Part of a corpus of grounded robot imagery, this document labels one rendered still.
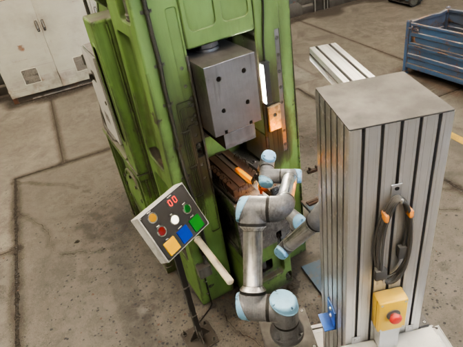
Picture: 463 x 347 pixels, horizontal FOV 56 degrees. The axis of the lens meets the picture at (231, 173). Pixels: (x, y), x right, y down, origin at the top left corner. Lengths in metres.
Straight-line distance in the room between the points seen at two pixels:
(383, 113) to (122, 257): 3.10
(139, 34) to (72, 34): 5.33
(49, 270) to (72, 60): 4.29
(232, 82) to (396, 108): 1.35
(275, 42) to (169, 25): 0.64
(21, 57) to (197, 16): 5.48
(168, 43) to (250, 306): 1.30
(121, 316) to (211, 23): 2.16
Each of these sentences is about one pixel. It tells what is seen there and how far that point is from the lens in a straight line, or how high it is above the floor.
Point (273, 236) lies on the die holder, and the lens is 2.93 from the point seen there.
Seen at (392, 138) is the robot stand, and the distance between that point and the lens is 1.06.
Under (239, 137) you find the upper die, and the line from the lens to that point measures 2.46.
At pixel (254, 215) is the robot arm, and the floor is 1.34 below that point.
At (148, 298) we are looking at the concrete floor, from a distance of 3.47.
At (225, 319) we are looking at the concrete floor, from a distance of 3.20.
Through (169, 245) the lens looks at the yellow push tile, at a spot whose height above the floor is 1.02.
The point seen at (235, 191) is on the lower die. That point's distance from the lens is 2.62.
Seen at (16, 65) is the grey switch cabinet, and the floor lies 0.59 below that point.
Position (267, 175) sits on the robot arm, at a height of 1.25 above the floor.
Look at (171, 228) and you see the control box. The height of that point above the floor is 1.07.
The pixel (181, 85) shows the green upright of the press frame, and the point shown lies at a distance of 2.35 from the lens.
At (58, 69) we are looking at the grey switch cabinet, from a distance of 7.62.
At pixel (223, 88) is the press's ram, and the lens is 2.30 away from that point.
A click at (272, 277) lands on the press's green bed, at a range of 3.19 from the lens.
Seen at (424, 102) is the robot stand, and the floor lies 2.03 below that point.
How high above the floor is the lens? 2.53
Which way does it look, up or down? 34 degrees down
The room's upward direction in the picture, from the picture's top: 9 degrees counter-clockwise
